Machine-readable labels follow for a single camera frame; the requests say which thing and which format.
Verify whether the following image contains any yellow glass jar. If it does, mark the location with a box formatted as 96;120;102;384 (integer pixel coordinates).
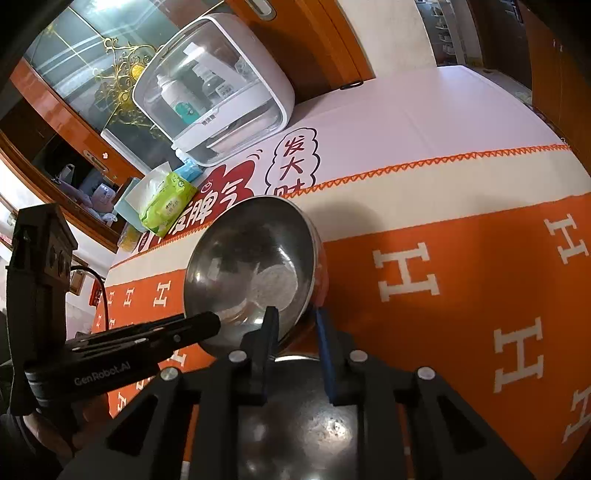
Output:
117;225;141;252

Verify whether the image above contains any left hand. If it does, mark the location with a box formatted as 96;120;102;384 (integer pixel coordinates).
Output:
1;394;111;480

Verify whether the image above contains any orange H-pattern blanket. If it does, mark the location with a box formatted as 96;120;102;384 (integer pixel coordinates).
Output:
92;144;590;479

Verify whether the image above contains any large steel bowl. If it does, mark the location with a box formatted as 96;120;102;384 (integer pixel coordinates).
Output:
183;196;329;357

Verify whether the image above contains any pink printed tablecloth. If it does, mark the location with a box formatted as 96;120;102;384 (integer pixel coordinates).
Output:
115;64;574;259

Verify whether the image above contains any white clear cosmetics case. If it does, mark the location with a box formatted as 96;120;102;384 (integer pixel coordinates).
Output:
132;13;294;168

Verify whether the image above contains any green tissue pack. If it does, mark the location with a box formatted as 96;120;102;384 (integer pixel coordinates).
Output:
125;162;197;237

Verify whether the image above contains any black cable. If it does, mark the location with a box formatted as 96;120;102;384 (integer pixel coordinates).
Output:
68;264;112;331

